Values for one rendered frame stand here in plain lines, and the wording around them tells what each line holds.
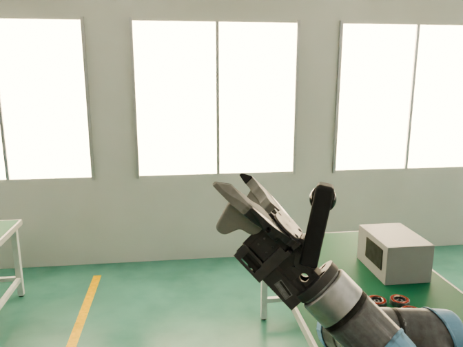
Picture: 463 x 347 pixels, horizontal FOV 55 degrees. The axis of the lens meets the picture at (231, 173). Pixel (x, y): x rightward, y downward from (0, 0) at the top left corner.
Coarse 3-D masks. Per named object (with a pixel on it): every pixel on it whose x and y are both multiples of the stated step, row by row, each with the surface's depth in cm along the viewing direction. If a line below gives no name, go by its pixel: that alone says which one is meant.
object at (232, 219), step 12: (228, 192) 57; (240, 192) 58; (228, 204) 57; (240, 204) 57; (252, 204) 58; (228, 216) 58; (240, 216) 58; (216, 228) 59; (228, 228) 59; (240, 228) 59; (252, 228) 59
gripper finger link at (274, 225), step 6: (252, 210) 57; (246, 216) 57; (252, 216) 57; (258, 216) 57; (264, 216) 58; (258, 222) 58; (264, 222) 57; (270, 222) 57; (276, 222) 60; (264, 228) 57; (270, 228) 58; (276, 228) 58; (270, 234) 58; (276, 234) 58; (282, 234) 58; (288, 234) 60; (276, 240) 59; (282, 240) 59; (288, 240) 59
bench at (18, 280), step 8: (0, 224) 399; (8, 224) 399; (16, 224) 400; (0, 232) 380; (8, 232) 381; (16, 232) 408; (0, 240) 362; (16, 240) 409; (16, 248) 411; (16, 256) 413; (16, 264) 414; (16, 272) 416; (0, 280) 416; (8, 280) 417; (16, 280) 412; (8, 288) 396; (8, 296) 387; (0, 304) 369
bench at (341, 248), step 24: (336, 240) 361; (336, 264) 316; (360, 264) 316; (264, 288) 375; (384, 288) 280; (408, 288) 280; (432, 288) 280; (456, 288) 281; (264, 312) 380; (456, 312) 253; (312, 336) 230
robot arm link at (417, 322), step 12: (396, 312) 70; (408, 312) 70; (420, 312) 70; (432, 312) 71; (444, 312) 71; (408, 324) 68; (420, 324) 68; (432, 324) 69; (444, 324) 69; (456, 324) 69; (408, 336) 68; (420, 336) 68; (432, 336) 68; (444, 336) 68; (456, 336) 68
